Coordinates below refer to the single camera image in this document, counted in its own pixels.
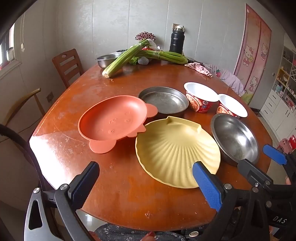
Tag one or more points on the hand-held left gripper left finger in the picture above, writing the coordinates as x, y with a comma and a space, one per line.
85, 180

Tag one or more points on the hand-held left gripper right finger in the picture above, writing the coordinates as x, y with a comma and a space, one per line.
208, 185

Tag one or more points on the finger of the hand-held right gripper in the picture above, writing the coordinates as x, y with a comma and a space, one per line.
252, 170
274, 154

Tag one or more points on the steel bowl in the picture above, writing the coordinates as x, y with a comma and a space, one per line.
233, 136

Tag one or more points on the yellow shell-shaped plate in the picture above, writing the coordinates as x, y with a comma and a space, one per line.
171, 150

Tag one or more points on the red and white paper bowl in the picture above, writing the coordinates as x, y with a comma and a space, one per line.
200, 104
231, 106

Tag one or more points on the orange animal-shaped plate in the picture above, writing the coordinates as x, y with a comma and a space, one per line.
111, 118

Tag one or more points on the round steel plate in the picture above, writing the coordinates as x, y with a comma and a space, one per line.
161, 100

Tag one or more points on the small pink chair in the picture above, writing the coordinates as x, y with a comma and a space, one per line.
285, 144

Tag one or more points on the white shelf cabinet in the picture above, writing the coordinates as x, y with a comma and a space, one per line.
277, 104

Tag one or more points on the person's dark floral clothing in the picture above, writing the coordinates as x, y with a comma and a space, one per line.
115, 234

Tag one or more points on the light purple garment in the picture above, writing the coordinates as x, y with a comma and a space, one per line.
229, 80

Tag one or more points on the pink cartoon-printed wardrobe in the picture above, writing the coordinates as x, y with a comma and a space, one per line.
252, 46

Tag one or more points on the pink cloth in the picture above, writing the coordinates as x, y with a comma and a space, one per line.
198, 68

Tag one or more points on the brown wooden chair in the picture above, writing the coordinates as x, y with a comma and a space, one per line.
67, 62

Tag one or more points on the steel basin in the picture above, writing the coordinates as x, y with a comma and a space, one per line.
105, 60

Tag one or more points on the thick celery bunch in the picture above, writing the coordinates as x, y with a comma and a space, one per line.
120, 61

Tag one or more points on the green leafy vegetable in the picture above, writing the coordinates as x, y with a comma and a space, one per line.
134, 61

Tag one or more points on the white foam fruit net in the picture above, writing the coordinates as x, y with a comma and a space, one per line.
143, 61

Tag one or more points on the blue patterned plate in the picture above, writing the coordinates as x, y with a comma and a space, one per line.
121, 50

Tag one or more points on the thin celery bunch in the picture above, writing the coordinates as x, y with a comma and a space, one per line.
166, 55

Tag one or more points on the red container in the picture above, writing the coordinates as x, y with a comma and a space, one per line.
148, 48

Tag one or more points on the black thermos bottle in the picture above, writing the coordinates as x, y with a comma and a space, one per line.
176, 41

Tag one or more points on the window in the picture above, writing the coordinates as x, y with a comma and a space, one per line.
9, 53

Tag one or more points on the brass wall socket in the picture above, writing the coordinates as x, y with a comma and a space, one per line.
175, 26

